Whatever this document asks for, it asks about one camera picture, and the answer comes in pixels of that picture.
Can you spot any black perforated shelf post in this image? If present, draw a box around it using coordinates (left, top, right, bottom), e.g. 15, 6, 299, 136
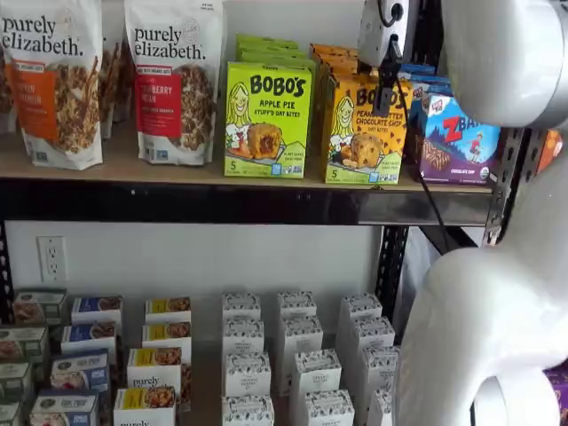
380, 225, 410, 347
482, 126, 533, 244
0, 221, 14, 325

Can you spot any blue snack bar box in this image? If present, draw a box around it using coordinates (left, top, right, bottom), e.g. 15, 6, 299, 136
397, 63, 453, 97

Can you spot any granola bag orange label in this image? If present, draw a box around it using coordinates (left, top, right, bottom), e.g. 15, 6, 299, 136
0, 0, 104, 170

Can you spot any purple package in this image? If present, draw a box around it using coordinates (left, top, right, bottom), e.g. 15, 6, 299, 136
543, 361, 568, 426

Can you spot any yellow granola box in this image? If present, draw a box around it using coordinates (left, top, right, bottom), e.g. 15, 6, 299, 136
127, 347, 184, 394
114, 386, 178, 426
141, 321, 193, 356
145, 296, 193, 325

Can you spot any black cable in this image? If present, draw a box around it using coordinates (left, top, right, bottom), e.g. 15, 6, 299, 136
371, 0, 458, 254

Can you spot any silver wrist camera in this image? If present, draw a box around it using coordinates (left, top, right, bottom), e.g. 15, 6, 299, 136
357, 0, 421, 67

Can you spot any purple snack bar box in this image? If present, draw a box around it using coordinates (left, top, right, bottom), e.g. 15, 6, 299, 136
410, 91, 502, 186

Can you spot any wooden shelf board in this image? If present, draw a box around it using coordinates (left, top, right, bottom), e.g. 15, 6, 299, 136
0, 117, 494, 194

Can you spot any granola bag red label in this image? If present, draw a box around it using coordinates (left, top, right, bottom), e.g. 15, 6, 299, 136
123, 0, 225, 168

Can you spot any green oatmeal box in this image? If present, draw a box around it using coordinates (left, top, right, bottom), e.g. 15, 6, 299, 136
0, 326, 50, 369
12, 288, 67, 327
0, 401, 23, 426
0, 361, 35, 405

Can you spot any orange package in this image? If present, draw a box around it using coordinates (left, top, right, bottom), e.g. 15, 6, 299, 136
534, 128, 564, 175

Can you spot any white wall outlet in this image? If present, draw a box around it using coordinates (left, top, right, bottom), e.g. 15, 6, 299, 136
35, 235, 67, 284

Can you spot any black shelf beam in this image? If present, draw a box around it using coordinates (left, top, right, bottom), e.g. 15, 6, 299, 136
0, 177, 502, 226

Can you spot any blue oatmeal box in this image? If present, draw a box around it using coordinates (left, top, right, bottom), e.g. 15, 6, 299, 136
70, 296, 124, 327
60, 321, 119, 356
49, 350, 111, 394
29, 389, 101, 426

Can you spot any green apple pie box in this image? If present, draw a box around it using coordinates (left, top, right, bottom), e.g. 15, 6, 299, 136
224, 61, 313, 179
234, 34, 299, 51
237, 46, 317, 76

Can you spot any white floral print box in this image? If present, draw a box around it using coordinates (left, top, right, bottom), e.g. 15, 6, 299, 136
350, 315, 396, 356
304, 389, 356, 426
290, 349, 343, 400
339, 293, 383, 351
223, 352, 272, 398
221, 319, 266, 356
370, 390, 397, 426
221, 291, 263, 323
361, 345, 400, 396
279, 315, 324, 383
277, 290, 319, 320
221, 394, 275, 426

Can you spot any brown shelf board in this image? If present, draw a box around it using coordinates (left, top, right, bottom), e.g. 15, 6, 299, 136
119, 296, 400, 426

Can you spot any orange oat bites box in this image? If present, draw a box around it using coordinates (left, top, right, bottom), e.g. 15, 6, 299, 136
309, 43, 360, 156
325, 73, 414, 185

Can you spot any white granola bag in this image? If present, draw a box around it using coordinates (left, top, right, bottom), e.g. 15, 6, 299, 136
0, 43, 19, 134
99, 35, 134, 139

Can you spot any black diagonal shelf brace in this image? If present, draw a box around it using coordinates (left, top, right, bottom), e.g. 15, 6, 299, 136
419, 225, 479, 257

